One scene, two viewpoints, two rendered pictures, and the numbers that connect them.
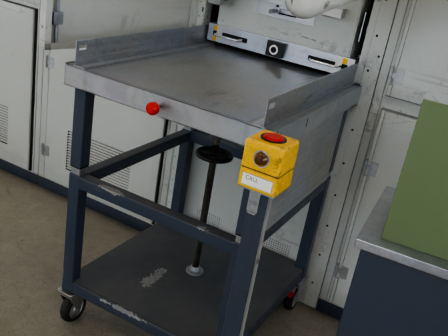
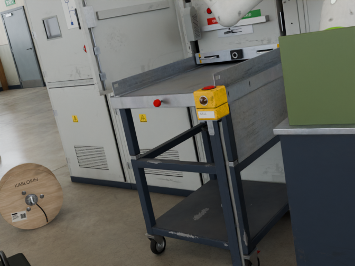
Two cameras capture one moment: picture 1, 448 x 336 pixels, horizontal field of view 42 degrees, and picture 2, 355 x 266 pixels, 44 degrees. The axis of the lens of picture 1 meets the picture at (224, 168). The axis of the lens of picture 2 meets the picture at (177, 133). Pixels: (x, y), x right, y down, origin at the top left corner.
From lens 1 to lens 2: 0.49 m
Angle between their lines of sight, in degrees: 16
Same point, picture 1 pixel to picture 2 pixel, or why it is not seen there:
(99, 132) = (156, 143)
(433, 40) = not seen: hidden behind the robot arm
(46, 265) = (141, 229)
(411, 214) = (299, 104)
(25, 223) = (127, 210)
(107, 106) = (155, 125)
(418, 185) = (295, 85)
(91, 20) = (122, 73)
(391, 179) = not seen: hidden behind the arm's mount
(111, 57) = (136, 87)
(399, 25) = (302, 11)
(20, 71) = (103, 122)
